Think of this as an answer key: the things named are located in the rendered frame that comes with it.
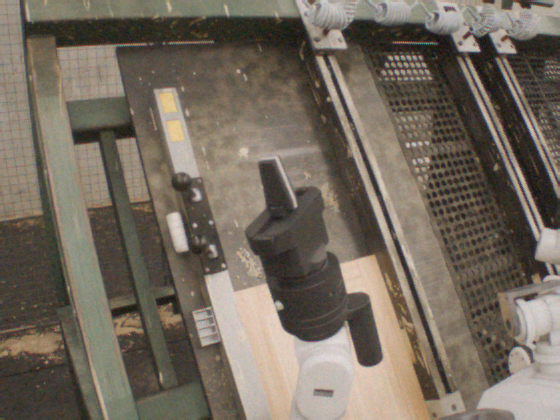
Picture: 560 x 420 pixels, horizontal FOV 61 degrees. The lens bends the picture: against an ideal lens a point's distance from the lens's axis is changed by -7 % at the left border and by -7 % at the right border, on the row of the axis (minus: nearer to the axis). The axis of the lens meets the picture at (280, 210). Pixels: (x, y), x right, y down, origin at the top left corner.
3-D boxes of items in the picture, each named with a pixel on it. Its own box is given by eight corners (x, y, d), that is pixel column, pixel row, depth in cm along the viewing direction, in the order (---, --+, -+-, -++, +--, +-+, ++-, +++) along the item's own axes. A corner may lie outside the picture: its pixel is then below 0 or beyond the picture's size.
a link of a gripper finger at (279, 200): (281, 156, 53) (296, 209, 55) (255, 159, 54) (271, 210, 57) (274, 162, 51) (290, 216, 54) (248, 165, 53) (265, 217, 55)
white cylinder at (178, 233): (164, 218, 102) (174, 255, 100) (167, 213, 100) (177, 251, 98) (178, 216, 104) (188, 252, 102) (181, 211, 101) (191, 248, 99)
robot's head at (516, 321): (579, 334, 62) (568, 279, 63) (522, 350, 62) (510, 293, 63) (558, 330, 68) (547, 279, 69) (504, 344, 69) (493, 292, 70)
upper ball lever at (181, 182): (190, 208, 102) (171, 192, 89) (185, 191, 103) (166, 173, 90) (208, 202, 102) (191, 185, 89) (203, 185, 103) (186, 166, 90)
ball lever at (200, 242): (206, 265, 99) (188, 256, 86) (201, 246, 100) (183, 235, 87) (224, 259, 99) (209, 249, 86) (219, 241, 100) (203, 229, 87)
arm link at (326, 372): (303, 310, 65) (292, 386, 70) (303, 355, 57) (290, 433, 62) (352, 314, 65) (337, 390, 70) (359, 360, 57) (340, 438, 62)
